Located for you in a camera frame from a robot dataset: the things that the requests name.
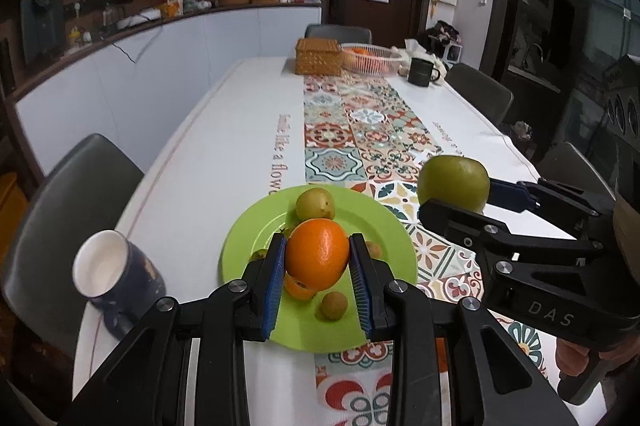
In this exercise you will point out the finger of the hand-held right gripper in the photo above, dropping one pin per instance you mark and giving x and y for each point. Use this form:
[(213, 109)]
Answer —
[(507, 195), (450, 221)]

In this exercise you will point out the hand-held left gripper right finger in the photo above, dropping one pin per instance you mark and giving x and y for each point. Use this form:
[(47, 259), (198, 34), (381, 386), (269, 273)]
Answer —
[(361, 286)]

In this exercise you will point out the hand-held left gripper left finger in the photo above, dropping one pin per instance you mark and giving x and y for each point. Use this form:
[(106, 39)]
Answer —
[(272, 286)]

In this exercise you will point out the orange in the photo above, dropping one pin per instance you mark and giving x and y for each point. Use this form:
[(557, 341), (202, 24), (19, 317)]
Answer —
[(317, 253), (297, 290)]

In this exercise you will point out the brown kiwi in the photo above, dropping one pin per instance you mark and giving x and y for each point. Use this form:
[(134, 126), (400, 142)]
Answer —
[(375, 250), (333, 306)]

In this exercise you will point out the green apple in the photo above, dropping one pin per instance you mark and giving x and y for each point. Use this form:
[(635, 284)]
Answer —
[(452, 181)]

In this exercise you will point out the green plate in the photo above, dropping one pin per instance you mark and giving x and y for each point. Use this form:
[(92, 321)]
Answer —
[(250, 226)]

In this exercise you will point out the green pear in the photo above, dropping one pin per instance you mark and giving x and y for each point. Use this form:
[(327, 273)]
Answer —
[(315, 203)]

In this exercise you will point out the person's right hand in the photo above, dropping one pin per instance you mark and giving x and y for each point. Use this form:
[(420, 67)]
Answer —
[(571, 356)]

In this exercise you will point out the grey chair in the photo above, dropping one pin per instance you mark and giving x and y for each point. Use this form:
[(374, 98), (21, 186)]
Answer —
[(480, 88), (575, 168), (65, 206), (337, 33)]

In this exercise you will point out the patterned table runner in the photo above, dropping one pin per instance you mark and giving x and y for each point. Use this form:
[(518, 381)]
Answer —
[(350, 131)]

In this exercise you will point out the black mug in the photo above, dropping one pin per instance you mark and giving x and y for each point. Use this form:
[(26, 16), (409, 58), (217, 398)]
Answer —
[(420, 73)]

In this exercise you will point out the white stool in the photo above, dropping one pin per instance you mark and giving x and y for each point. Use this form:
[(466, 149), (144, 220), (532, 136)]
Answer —
[(455, 53)]

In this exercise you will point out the navy blue mug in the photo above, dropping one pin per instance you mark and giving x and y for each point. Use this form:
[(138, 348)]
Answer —
[(115, 276)]

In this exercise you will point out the glass sliding door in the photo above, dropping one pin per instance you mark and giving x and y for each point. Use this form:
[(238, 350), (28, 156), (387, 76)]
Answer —
[(550, 31)]

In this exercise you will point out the white soft toy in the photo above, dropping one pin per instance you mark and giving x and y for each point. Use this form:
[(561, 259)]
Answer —
[(417, 48)]

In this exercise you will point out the dark bag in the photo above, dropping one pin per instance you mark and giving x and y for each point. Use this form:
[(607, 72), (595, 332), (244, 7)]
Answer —
[(442, 33)]

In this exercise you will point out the wicker basket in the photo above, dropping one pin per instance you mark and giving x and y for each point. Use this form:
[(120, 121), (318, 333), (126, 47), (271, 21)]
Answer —
[(317, 56)]

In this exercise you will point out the white counter cabinets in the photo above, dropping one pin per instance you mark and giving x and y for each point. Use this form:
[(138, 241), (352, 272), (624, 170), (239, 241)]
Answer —
[(200, 46)]

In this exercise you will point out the yellow packet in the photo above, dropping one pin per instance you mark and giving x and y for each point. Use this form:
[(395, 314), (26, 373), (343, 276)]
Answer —
[(169, 9)]

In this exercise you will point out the dark wall-mounted appliance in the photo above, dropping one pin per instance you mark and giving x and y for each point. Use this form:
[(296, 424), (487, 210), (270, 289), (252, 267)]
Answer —
[(42, 26)]

